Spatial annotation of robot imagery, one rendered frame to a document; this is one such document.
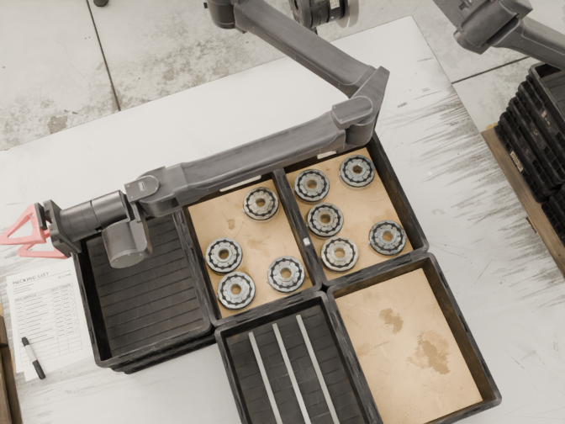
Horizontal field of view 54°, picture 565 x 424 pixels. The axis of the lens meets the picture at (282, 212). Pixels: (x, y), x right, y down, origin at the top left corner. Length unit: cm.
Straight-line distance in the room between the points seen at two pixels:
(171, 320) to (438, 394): 72
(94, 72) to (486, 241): 210
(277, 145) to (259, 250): 65
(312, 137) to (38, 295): 113
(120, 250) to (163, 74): 208
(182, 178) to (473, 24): 54
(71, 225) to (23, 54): 236
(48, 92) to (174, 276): 171
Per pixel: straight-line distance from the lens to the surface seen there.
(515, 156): 254
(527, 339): 175
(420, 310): 154
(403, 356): 151
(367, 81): 101
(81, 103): 297
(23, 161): 204
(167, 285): 158
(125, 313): 159
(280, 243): 156
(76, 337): 176
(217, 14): 118
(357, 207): 161
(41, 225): 96
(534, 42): 110
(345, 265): 152
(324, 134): 96
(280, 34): 109
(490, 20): 99
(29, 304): 185
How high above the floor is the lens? 231
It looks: 68 degrees down
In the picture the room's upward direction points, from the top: 7 degrees counter-clockwise
